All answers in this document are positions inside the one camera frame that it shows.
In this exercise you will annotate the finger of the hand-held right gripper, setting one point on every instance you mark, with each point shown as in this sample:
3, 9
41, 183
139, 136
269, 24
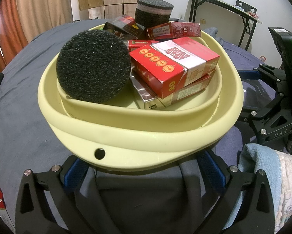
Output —
270, 132
248, 74

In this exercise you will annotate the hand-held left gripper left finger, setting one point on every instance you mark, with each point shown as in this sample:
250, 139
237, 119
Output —
72, 175

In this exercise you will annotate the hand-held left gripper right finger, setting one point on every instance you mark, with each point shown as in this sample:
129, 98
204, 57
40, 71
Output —
211, 170

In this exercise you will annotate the beige and red cigarette box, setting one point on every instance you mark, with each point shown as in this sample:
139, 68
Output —
194, 87

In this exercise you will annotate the pale yellow plastic basin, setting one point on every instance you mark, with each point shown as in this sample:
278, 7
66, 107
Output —
148, 148

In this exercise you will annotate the red white lantern cigarette box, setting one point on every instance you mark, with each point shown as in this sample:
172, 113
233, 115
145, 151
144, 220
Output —
175, 63

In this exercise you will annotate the red cigarette box white label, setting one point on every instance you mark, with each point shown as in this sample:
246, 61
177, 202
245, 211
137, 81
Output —
177, 30

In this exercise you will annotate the silver beige cigarette box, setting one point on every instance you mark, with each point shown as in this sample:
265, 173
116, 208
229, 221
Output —
148, 97

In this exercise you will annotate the black foam cylinder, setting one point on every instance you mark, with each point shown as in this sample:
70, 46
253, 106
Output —
92, 65
153, 12

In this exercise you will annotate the red gold-striped cigarette box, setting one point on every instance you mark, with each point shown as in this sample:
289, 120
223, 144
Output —
138, 44

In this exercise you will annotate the red flame-print cigarette box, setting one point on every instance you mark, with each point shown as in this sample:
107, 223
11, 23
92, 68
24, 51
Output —
121, 26

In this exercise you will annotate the purple blanket white triangles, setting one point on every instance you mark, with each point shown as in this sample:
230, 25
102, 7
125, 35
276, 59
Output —
245, 61

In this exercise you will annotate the light blue fleece cloth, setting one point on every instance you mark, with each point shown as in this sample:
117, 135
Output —
253, 160

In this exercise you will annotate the red white packet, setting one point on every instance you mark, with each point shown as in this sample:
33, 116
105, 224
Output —
252, 14

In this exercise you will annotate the white quilted fabric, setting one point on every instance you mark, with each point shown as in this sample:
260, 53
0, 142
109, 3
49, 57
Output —
289, 187

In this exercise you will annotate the black chair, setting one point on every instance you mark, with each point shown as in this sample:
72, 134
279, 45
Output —
243, 6

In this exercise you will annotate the black-legged folding table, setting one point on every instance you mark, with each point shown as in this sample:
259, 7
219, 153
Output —
216, 1

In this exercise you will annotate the orange curtain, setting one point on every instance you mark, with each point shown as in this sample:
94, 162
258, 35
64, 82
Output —
9, 34

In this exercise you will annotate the beige curtain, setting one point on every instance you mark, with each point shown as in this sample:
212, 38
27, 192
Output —
43, 7

